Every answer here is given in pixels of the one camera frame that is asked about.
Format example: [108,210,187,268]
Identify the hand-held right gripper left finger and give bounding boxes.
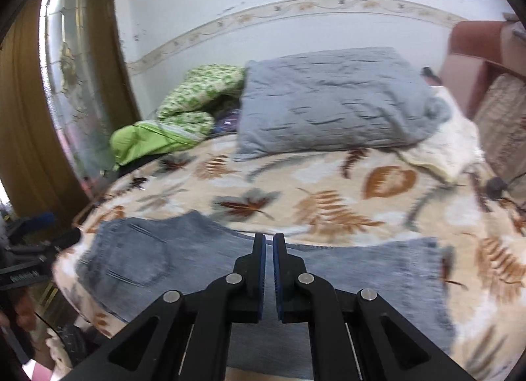
[53,233,267,381]

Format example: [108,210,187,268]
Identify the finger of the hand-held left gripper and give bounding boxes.
[7,212,57,243]
[44,228,82,252]

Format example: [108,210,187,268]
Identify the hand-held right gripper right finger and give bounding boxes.
[272,233,477,381]

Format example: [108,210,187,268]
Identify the blue denim pants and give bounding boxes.
[76,211,455,381]

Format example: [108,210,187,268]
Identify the person's left hand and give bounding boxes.
[10,297,39,330]

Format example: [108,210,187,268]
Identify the wooden door with frosted glass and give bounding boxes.
[0,0,140,217]

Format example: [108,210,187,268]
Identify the leaf print blanket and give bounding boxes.
[53,135,526,381]

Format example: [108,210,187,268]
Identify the purple plastic bag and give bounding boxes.
[211,110,241,135]

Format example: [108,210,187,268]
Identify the green patterned quilt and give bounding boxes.
[109,64,247,170]

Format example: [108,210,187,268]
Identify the grey quilted pillow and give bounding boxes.
[233,48,452,160]

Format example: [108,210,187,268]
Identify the cream cloth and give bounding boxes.
[405,87,486,182]

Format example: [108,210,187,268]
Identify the striped brown cushion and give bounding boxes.
[472,73,526,197]

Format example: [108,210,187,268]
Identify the brown sofa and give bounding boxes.
[440,20,526,119]

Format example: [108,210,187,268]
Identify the light patterned cloth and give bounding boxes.
[503,11,526,42]

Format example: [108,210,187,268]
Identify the black charger with cable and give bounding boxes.
[487,171,526,238]

